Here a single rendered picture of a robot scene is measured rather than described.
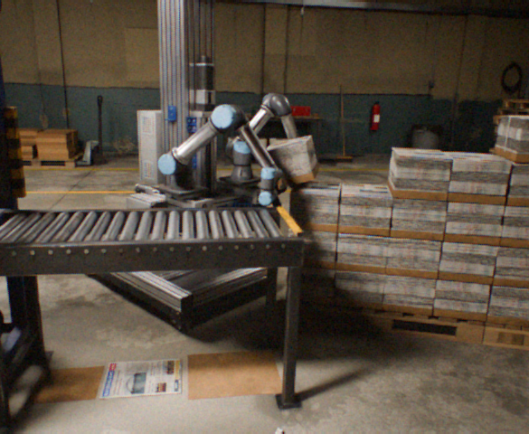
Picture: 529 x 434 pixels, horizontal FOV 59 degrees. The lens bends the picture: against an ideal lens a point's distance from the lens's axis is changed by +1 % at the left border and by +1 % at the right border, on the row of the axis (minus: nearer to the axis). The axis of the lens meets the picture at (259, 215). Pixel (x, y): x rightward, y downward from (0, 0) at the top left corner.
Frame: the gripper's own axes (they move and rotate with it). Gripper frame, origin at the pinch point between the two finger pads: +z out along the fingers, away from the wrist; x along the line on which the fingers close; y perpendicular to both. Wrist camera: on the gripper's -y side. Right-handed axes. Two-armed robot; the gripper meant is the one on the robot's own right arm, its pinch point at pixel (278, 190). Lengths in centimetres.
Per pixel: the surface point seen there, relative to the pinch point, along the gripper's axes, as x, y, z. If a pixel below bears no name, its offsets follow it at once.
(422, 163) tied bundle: -82, -4, -4
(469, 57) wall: -274, 41, 779
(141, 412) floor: 63, -66, -105
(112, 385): 84, -58, -91
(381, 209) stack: -55, -24, -4
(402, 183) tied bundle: -70, -13, -4
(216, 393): 36, -74, -85
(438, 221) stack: -84, -38, -3
